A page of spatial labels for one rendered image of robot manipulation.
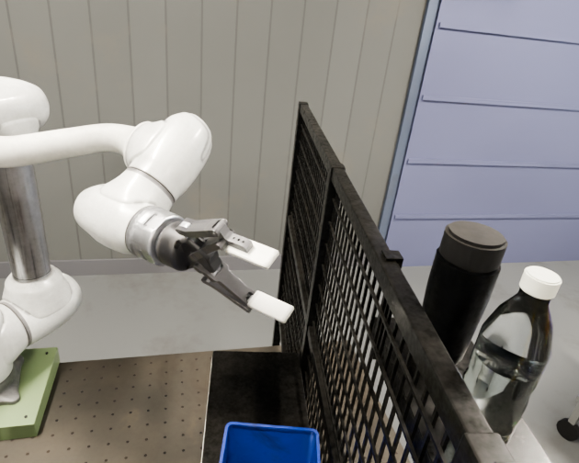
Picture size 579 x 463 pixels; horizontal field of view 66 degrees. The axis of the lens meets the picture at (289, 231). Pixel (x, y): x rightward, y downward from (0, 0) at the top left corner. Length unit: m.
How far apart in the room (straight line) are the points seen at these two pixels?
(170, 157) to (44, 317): 0.82
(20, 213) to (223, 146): 1.85
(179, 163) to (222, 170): 2.25
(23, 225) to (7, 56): 1.76
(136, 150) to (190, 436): 0.88
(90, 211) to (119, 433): 0.81
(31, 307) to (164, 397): 0.47
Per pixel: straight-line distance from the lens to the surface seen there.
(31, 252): 1.42
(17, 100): 1.26
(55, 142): 0.97
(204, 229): 0.61
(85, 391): 1.59
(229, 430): 0.86
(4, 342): 1.45
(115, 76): 2.92
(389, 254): 0.58
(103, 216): 0.78
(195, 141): 0.83
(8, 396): 1.54
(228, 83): 2.91
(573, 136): 4.17
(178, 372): 1.59
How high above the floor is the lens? 1.82
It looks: 27 degrees down
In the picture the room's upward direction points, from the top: 7 degrees clockwise
